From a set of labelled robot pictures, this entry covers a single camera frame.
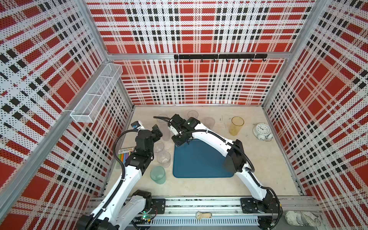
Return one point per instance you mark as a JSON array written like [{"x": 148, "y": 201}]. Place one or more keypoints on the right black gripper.
[{"x": 177, "y": 142}]

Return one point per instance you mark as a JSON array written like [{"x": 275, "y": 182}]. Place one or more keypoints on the crumpled white cloth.
[{"x": 302, "y": 218}]

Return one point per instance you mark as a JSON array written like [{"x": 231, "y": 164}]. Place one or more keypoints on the white alarm clock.
[{"x": 262, "y": 131}]

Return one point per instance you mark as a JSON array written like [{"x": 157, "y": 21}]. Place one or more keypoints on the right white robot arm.
[{"x": 236, "y": 160}]

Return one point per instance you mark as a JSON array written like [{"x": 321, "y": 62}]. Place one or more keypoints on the black hook rail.
[{"x": 219, "y": 56}]

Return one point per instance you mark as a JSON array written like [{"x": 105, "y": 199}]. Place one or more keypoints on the green textured plastic cup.
[{"x": 158, "y": 175}]

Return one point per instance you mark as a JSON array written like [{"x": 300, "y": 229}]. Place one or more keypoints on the beige small object on rail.
[{"x": 201, "y": 215}]

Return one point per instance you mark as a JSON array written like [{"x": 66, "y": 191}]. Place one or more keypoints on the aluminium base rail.
[{"x": 170, "y": 211}]

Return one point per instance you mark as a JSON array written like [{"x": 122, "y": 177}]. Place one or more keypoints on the clear cup back centre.
[{"x": 193, "y": 113}]

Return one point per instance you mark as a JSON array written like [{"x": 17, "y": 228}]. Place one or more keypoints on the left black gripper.
[{"x": 157, "y": 133}]

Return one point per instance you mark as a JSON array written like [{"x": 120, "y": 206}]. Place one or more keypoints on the teal plastic tray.
[{"x": 198, "y": 160}]

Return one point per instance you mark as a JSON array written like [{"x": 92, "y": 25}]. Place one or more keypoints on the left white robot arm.
[{"x": 115, "y": 212}]

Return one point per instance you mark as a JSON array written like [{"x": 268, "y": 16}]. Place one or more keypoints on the clear faceted cup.
[
  {"x": 164, "y": 158},
  {"x": 158, "y": 147}
]

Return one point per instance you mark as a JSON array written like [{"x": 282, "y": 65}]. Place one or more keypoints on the yellow plastic cup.
[{"x": 236, "y": 125}]

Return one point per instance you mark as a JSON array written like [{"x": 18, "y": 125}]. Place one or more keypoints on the white wire mesh basket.
[{"x": 89, "y": 107}]

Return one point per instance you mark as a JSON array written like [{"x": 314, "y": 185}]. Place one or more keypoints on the frosted clear cup left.
[{"x": 165, "y": 131}]

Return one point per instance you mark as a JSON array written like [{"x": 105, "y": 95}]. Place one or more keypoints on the colourful marker pack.
[{"x": 124, "y": 153}]

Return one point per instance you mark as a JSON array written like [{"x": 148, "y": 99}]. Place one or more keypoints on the clear cup back left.
[{"x": 162, "y": 119}]

